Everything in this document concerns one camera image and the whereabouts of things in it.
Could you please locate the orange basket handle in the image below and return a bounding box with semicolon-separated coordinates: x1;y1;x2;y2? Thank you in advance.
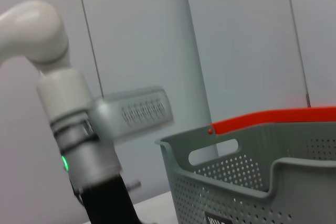
206;106;336;135

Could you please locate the grey perforated storage basket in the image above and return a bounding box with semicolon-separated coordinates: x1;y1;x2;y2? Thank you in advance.
154;121;336;224

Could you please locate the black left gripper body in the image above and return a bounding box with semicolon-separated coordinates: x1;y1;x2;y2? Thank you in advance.
76;175;144;224

